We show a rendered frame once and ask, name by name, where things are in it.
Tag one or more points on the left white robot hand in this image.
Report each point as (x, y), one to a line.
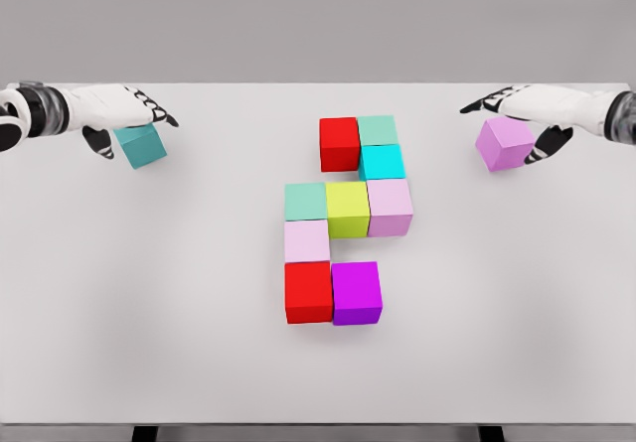
(116, 106)

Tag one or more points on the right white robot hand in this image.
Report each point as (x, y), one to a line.
(534, 104)

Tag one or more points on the teal cube block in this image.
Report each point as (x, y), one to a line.
(141, 148)

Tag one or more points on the lilac cube block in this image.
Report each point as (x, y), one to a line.
(503, 145)

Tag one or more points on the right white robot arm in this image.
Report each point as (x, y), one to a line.
(611, 113)

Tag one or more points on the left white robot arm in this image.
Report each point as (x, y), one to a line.
(31, 110)

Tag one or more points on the mint green cube block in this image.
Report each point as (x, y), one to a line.
(305, 201)
(376, 130)

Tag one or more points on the cyan cube block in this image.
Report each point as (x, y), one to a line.
(382, 163)

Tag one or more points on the pale pink cube block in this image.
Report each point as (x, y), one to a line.
(390, 207)
(306, 241)

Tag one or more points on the red cube block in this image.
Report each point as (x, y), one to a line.
(308, 293)
(339, 144)

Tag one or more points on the yellow-green cube block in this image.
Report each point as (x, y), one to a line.
(348, 209)

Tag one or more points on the magenta cube block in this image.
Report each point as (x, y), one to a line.
(357, 293)

